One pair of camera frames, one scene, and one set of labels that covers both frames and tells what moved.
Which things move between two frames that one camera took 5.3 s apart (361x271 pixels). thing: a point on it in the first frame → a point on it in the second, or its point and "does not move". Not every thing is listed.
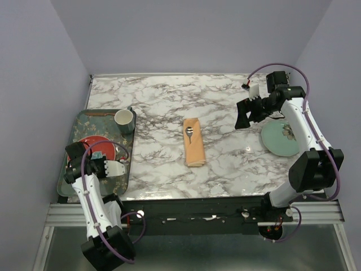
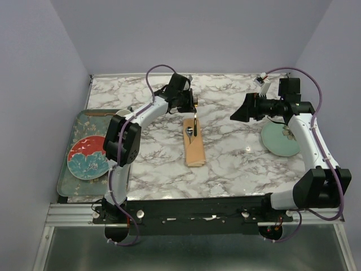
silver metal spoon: [189, 131] does not move
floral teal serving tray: [98, 122] does not move
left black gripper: [102, 174] → [190, 107]
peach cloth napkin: [195, 151] does not move
